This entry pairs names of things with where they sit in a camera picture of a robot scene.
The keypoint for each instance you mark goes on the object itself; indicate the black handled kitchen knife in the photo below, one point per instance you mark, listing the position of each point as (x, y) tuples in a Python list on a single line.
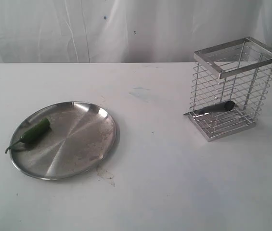
[(216, 108)]

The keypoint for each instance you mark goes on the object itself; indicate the green chili pepper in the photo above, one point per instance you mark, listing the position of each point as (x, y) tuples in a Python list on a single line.
[(34, 133)]

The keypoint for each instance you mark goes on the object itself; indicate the wire metal utensil basket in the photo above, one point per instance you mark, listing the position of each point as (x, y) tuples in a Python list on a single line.
[(240, 71)]

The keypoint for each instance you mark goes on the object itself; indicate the round stainless steel plate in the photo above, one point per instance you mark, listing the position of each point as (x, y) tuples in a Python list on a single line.
[(80, 136)]

